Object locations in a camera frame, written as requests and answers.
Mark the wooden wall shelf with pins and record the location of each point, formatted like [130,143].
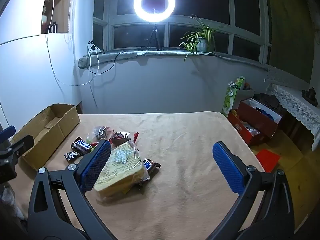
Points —
[56,16]

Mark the large Snickers bar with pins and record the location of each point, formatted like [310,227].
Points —
[81,147]

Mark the white ring light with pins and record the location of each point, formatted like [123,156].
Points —
[154,10]

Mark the black patterned candy packet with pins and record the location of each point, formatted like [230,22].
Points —
[71,156]

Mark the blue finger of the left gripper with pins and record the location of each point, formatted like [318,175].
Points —
[7,133]
[11,154]

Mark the clear dark dates packet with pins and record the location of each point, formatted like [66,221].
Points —
[102,132]

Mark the red paper sheet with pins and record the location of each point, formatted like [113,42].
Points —
[268,160]

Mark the potted spider plant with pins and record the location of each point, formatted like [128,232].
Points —
[201,40]

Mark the white power strip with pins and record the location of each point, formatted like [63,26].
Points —
[93,49]

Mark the brown cardboard box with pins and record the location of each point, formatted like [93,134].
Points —
[49,128]

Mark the white lace cloth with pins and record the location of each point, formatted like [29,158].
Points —
[292,100]

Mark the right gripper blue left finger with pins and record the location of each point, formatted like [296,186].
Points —
[47,216]

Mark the green carton box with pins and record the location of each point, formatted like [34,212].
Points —
[233,89]

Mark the small Snickers bar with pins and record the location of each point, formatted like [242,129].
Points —
[150,165]

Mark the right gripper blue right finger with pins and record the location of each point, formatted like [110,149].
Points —
[264,207]

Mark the red storage box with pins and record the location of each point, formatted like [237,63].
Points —
[254,121]

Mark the packaged sliced bread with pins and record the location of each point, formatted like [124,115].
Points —
[124,169]

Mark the red dried plum packet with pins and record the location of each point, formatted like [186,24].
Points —
[118,138]

